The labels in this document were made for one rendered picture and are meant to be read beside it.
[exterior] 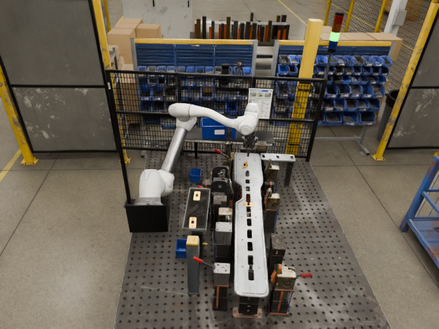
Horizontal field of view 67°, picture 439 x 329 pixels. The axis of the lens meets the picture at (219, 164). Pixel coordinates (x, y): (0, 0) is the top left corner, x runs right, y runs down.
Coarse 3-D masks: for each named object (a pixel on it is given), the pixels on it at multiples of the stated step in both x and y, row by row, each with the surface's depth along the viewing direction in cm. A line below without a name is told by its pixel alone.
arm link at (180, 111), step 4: (172, 104) 258; (176, 104) 255; (180, 104) 254; (184, 104) 254; (188, 104) 254; (172, 108) 256; (176, 108) 254; (180, 108) 253; (184, 108) 252; (188, 108) 252; (172, 112) 256; (176, 112) 255; (180, 112) 253; (184, 112) 253; (188, 112) 252; (176, 116) 258; (180, 116) 256; (184, 116) 255; (188, 116) 255; (180, 120) 265; (184, 120) 263
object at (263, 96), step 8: (248, 88) 290; (256, 88) 290; (264, 88) 290; (272, 88) 290; (248, 96) 295; (256, 96) 294; (264, 96) 294; (272, 96) 294; (264, 104) 299; (264, 112) 303
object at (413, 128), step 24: (432, 24) 364; (432, 48) 381; (408, 72) 394; (432, 72) 399; (408, 96) 415; (432, 96) 419; (408, 120) 437; (432, 120) 441; (384, 144) 453; (408, 144) 460; (432, 144) 464
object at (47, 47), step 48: (0, 0) 326; (48, 0) 328; (96, 0) 327; (0, 48) 353; (48, 48) 354; (96, 48) 357; (48, 96) 386; (96, 96) 389; (48, 144) 423; (96, 144) 429
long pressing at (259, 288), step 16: (240, 160) 278; (256, 160) 279; (240, 176) 260; (256, 176) 260; (256, 192) 245; (240, 208) 230; (256, 208) 231; (240, 224) 218; (256, 224) 219; (240, 240) 207; (256, 240) 207; (240, 256) 197; (256, 256) 197; (240, 272) 188; (256, 272) 188; (240, 288) 179; (256, 288) 180
